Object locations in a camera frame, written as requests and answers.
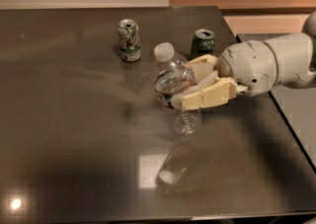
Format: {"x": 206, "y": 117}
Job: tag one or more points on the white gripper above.
{"x": 247, "y": 66}

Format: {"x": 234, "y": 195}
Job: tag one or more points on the clear plastic water bottle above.
{"x": 172, "y": 76}

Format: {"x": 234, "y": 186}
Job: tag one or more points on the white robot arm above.
{"x": 295, "y": 55}

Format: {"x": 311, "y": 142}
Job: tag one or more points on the dark green soda can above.
{"x": 203, "y": 43}

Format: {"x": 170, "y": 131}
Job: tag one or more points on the white green soda can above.
{"x": 129, "y": 40}

